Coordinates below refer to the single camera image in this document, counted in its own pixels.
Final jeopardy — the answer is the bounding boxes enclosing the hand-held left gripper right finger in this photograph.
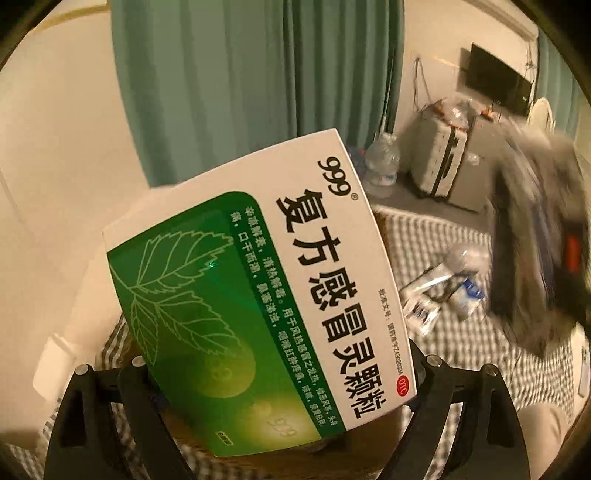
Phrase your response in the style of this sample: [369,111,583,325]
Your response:
[376,339,534,480]

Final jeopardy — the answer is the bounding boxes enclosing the white chair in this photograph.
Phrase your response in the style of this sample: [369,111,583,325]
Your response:
[529,97,554,127]

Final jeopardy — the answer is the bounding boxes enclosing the crumpled clear plastic wrap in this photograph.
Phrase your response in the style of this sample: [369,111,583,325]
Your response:
[445,242,490,273]

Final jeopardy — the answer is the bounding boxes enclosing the blue white packet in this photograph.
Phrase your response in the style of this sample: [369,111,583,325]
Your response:
[450,272,488,319]

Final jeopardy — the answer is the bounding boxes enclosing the large clear water bottle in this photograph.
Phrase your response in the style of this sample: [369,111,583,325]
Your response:
[365,131,402,199]

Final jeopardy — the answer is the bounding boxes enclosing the crushed clear plastic bottle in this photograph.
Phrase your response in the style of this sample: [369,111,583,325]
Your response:
[346,145,368,171]

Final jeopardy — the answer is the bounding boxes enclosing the green curtain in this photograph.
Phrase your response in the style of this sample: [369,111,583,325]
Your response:
[538,37,583,139]
[111,0,407,188]

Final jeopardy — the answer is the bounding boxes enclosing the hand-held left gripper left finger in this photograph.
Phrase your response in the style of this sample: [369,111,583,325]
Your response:
[44,355,195,480]

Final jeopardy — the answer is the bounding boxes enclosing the white suitcase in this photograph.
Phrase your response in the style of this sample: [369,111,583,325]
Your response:
[410,108,476,200]

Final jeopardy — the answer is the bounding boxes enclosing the green white medicine box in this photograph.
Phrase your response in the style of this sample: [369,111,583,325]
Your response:
[102,129,419,459]

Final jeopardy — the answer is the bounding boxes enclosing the silver foil packets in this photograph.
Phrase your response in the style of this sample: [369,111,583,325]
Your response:
[399,265,458,337]

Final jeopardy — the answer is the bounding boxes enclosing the pile of plastic bags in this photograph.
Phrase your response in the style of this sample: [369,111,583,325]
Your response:
[431,95,490,130]

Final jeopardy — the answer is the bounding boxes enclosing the black television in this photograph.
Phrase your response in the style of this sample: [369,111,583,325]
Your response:
[464,42,533,117]

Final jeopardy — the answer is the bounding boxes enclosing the grey cabinet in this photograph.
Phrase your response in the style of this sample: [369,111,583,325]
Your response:
[450,113,509,215]

